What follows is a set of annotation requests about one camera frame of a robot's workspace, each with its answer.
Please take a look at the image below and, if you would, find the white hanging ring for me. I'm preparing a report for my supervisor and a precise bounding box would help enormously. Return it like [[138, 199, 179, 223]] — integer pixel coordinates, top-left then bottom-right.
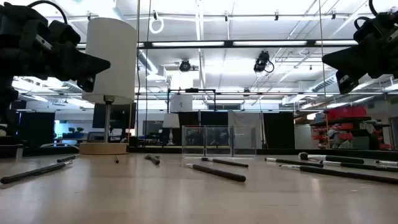
[[148, 11, 165, 35]]

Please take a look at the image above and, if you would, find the shelf with red bins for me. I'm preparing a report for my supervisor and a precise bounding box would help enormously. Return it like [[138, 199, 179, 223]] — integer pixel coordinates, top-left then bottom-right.
[[310, 105, 393, 151]]

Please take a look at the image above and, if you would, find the black partition panel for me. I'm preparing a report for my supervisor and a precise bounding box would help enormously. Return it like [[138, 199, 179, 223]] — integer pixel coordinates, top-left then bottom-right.
[[19, 111, 56, 147], [263, 111, 295, 149]]

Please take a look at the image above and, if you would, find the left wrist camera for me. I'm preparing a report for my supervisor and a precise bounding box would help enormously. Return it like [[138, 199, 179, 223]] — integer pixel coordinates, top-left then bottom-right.
[[48, 19, 82, 48]]

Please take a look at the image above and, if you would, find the clear acrylic organizer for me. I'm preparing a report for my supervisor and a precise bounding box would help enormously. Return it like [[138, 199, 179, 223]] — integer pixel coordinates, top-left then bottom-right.
[[182, 124, 257, 157]]

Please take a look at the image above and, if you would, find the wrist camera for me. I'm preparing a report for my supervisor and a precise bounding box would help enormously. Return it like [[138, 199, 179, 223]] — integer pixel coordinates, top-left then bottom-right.
[[357, 11, 393, 43], [48, 19, 82, 48]]

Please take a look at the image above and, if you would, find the grey backdrop cloth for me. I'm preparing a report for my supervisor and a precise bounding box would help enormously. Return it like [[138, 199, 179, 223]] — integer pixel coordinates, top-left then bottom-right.
[[228, 110, 264, 149]]

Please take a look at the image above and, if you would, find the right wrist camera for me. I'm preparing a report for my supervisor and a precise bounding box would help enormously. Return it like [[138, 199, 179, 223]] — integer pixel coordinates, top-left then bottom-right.
[[357, 11, 393, 43]]

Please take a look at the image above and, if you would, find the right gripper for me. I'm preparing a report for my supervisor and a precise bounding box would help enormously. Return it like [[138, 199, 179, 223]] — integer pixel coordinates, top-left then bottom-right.
[[322, 34, 398, 95]]

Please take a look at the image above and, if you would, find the black monitor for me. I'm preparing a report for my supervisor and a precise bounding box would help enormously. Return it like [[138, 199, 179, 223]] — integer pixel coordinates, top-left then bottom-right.
[[92, 102, 137, 130]]

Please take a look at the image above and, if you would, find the black aluminium table frame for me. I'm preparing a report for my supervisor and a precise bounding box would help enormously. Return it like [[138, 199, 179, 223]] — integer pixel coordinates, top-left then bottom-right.
[[0, 144, 398, 161]]

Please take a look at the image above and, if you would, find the black ceiling spotlight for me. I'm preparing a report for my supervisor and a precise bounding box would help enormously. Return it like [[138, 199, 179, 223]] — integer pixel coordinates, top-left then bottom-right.
[[252, 50, 275, 75]]

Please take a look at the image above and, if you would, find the black overhead light bar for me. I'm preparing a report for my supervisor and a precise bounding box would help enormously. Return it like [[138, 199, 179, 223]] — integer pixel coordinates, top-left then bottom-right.
[[76, 39, 359, 50]]

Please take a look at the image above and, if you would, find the white shade wooden base lamp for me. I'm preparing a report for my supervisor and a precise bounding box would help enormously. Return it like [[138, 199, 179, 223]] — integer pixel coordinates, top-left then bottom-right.
[[78, 17, 138, 156]]

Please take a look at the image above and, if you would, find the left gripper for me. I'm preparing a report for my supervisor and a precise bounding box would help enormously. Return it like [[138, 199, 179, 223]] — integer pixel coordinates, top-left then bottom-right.
[[15, 27, 111, 93]]

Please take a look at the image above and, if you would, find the black overhead camera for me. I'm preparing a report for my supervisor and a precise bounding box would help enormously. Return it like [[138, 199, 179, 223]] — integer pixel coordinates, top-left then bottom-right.
[[178, 58, 192, 73]]

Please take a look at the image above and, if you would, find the small white table lamp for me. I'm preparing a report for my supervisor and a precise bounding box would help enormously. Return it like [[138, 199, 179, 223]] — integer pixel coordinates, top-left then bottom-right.
[[162, 112, 181, 146]]

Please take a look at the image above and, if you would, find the white numbered sign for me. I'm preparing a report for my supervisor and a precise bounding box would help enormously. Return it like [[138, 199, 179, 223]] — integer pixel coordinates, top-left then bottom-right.
[[170, 95, 194, 113]]

